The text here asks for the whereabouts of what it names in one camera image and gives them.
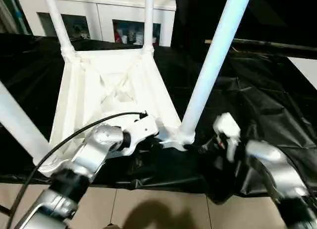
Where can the white cabinet with glass doors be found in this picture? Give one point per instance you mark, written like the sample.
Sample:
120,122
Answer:
99,6

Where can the white plastic table leg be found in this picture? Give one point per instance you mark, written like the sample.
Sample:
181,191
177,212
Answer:
215,53
148,21
58,23
19,120

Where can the dark rounded robot foot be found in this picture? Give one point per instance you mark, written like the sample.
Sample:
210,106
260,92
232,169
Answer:
111,226

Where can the white plastic table top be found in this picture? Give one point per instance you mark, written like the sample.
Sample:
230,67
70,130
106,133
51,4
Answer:
99,90

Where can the long dark tube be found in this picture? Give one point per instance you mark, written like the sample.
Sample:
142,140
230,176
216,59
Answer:
272,45

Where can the grey curtain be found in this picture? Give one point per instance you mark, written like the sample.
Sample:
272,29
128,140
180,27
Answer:
7,11

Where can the white flat item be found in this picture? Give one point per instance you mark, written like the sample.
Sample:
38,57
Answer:
304,68

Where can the black shiny mat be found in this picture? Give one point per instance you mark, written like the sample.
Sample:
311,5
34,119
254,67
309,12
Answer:
161,169

